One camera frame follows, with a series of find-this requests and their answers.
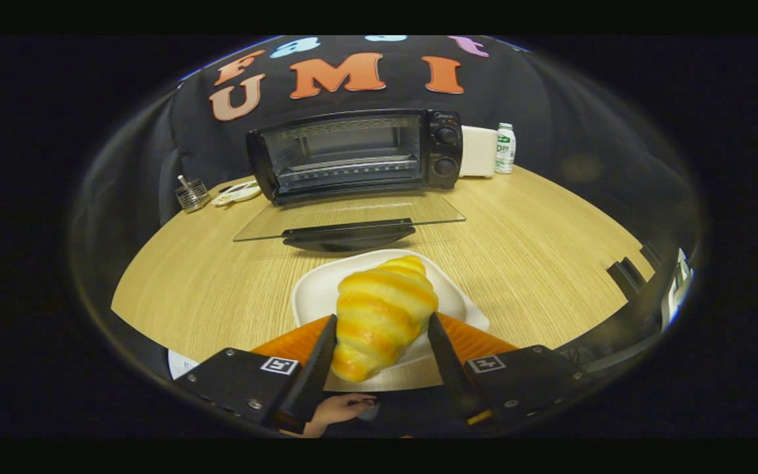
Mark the white plate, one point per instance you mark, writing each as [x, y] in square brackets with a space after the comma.
[316, 296]

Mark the white paper sheet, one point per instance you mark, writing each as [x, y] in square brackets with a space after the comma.
[181, 364]

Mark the white bottle green label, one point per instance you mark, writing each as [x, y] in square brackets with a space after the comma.
[505, 148]

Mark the white boxy appliance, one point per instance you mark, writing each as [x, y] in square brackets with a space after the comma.
[478, 151]

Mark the white remote control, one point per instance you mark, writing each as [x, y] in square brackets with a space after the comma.
[237, 193]

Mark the yellow croissant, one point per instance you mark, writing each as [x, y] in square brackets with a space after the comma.
[379, 316]

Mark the black toaster oven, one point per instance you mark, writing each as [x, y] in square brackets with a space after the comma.
[441, 151]

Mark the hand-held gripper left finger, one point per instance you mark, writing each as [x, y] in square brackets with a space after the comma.
[316, 368]

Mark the black angular object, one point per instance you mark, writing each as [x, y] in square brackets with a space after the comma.
[626, 276]

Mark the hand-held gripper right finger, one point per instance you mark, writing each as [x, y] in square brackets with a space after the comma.
[448, 368]

